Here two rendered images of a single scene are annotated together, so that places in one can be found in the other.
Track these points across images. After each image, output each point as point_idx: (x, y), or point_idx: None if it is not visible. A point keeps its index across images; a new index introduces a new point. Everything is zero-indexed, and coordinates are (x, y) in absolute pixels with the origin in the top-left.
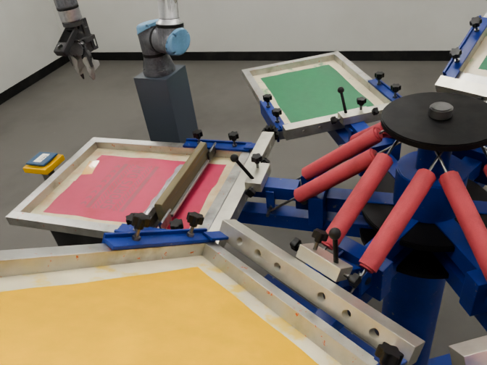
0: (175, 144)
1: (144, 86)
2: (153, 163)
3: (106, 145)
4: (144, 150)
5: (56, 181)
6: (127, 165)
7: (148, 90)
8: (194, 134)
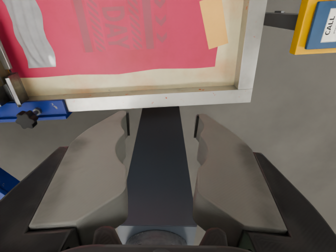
0: (83, 105)
1: (173, 210)
2: (103, 60)
3: (214, 88)
4: (141, 90)
5: None
6: (144, 44)
7: (165, 203)
8: (24, 113)
